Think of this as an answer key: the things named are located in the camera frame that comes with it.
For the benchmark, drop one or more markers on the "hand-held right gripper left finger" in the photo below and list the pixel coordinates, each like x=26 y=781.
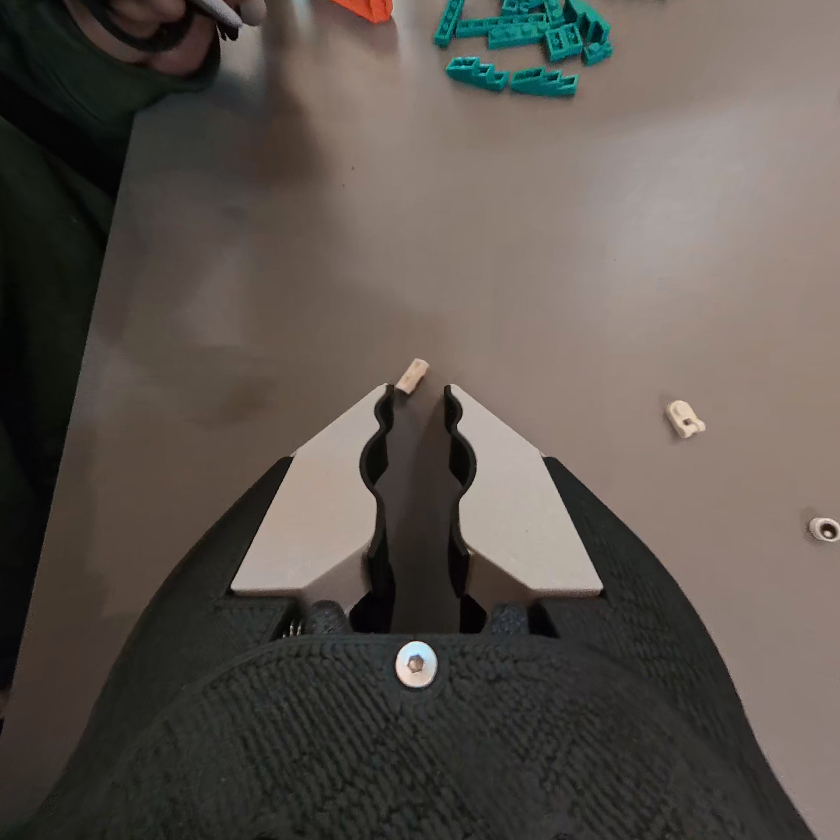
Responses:
x=308 y=512

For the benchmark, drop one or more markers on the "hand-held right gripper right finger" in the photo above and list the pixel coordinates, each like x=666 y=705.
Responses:
x=525 y=512

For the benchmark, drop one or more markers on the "small beige lego peg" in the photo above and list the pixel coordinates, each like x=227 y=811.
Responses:
x=413 y=374

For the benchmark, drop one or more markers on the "person's left forearm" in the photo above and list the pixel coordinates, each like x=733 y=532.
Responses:
x=65 y=79

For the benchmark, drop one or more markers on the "orange lego piece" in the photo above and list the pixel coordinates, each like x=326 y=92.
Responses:
x=367 y=8

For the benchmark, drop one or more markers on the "beige lego clip piece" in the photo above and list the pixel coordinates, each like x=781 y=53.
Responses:
x=682 y=417

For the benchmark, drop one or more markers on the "white round lego piece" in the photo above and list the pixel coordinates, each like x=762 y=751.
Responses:
x=821 y=528

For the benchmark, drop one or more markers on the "pile of teal lego pieces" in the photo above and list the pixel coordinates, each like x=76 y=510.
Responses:
x=525 y=29

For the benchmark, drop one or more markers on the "person's left hand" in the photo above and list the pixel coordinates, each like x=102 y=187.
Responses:
x=174 y=64

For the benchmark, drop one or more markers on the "person's green sweatshirt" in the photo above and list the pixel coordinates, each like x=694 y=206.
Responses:
x=39 y=328

